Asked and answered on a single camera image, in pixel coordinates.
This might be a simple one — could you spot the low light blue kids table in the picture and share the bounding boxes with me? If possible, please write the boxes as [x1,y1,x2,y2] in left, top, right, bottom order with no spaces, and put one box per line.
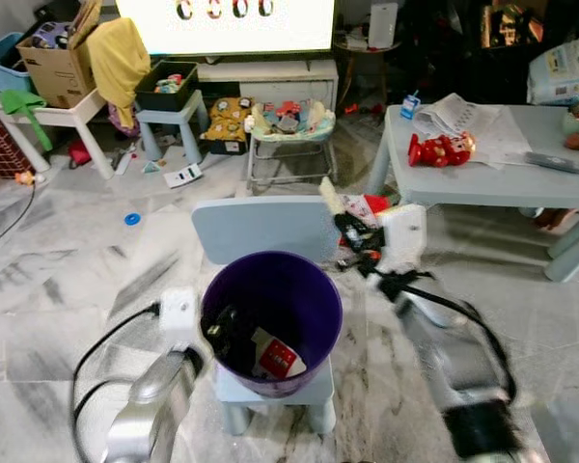
[367,103,579,284]

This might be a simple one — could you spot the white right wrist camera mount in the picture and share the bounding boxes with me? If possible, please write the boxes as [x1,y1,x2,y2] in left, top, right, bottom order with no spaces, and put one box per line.
[378,204,427,276]

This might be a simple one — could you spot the white television console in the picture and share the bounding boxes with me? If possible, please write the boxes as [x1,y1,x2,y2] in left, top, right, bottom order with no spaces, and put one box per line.
[140,55,342,113]

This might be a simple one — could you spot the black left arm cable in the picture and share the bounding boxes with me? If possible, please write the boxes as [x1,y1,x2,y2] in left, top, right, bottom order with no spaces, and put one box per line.
[70,303,165,463]

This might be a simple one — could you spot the grey remote control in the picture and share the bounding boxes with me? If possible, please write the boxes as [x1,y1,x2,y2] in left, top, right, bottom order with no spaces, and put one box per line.
[523,151,579,177]

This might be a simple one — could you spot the purple plastic rubbish bin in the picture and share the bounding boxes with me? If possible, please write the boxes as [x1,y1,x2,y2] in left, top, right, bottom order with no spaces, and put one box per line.
[201,251,345,398]

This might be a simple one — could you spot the thin black floor cable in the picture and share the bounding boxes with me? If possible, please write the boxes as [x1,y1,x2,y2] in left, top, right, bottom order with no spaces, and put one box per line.
[0,178,38,258]

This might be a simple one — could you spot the light blue plastic stool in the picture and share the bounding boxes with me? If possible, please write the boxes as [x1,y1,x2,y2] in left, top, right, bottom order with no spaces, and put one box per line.
[135,92,209,167]

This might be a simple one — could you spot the white upright box device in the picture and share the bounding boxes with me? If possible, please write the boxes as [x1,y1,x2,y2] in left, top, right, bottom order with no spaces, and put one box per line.
[367,2,400,50]

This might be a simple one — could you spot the green cloth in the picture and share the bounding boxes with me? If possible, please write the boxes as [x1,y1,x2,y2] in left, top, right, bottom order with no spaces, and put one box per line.
[0,89,55,153]

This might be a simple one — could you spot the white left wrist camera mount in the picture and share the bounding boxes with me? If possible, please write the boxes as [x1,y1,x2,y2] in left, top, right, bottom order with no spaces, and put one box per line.
[159,286,200,348]

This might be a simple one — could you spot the white printed paper sheets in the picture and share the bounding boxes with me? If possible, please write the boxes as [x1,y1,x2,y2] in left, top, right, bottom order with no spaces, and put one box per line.
[412,94,534,171]

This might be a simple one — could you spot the brown cardboard box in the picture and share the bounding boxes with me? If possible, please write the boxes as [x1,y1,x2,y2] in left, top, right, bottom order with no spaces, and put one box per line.
[16,0,103,109]

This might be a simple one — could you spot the bright television screen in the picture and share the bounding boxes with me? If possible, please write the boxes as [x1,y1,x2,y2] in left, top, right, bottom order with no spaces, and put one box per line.
[116,0,337,57]

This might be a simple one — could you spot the red plush toy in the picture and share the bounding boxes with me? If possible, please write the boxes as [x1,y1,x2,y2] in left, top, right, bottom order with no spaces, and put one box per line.
[407,132,478,169]

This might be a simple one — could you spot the small light blue chair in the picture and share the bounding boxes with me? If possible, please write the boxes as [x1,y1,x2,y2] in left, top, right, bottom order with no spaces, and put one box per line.
[191,198,341,437]

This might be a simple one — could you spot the red wire basket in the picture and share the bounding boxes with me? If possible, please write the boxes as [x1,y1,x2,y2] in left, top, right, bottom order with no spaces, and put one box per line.
[0,96,30,180]

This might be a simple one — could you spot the small white side table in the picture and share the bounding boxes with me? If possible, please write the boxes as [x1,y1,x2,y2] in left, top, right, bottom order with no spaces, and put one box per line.
[0,89,115,182]

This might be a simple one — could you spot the red white snack packet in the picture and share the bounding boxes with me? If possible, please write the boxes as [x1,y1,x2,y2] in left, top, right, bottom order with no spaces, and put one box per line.
[251,328,308,381]
[318,177,397,229]

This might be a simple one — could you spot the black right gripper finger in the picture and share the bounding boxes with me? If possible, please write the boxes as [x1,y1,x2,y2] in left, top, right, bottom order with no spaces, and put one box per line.
[333,213,365,252]

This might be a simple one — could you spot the white card with black marks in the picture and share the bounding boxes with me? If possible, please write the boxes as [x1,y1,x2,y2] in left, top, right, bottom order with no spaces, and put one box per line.
[164,164,205,189]

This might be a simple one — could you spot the blue plastic storage tub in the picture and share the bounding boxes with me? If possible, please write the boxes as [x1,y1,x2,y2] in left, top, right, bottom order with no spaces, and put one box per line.
[0,32,36,95]

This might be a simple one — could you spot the small round wooden table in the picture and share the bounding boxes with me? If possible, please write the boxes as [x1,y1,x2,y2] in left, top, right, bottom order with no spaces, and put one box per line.
[334,39,404,103]

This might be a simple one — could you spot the yellow hanging cloth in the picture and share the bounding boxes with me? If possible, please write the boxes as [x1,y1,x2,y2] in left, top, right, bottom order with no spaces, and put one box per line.
[87,17,153,132]

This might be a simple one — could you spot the black plastic tray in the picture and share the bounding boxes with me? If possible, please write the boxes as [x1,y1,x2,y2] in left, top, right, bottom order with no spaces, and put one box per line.
[135,61,201,113]

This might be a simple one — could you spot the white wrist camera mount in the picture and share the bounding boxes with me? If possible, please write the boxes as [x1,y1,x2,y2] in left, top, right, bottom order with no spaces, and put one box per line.
[159,286,200,348]
[378,204,427,276]

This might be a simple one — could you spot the white blue diaper pack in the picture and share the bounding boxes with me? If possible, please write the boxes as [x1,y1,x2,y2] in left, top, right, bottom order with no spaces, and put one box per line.
[528,31,579,105]

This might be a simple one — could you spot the small blue white drink carton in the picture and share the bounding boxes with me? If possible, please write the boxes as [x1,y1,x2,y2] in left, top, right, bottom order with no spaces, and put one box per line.
[400,92,424,122]

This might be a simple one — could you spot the baby bouncer seat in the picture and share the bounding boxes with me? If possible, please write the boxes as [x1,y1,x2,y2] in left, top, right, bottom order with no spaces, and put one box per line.
[246,99,338,187]

